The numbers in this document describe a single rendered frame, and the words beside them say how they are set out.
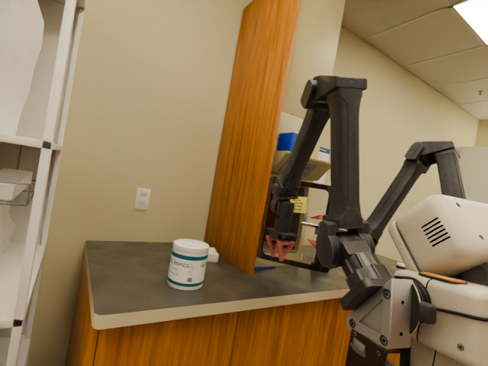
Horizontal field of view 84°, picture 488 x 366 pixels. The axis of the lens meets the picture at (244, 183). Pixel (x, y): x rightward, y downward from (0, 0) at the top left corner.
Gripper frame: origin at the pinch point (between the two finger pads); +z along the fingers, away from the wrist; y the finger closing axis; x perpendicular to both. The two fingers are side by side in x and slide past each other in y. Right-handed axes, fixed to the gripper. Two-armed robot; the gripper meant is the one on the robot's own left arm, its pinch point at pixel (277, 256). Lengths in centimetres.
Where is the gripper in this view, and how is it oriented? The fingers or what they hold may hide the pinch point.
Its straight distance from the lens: 101.0
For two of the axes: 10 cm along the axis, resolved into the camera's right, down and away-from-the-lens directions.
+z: -1.7, 9.9, 0.1
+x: -8.3, -1.4, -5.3
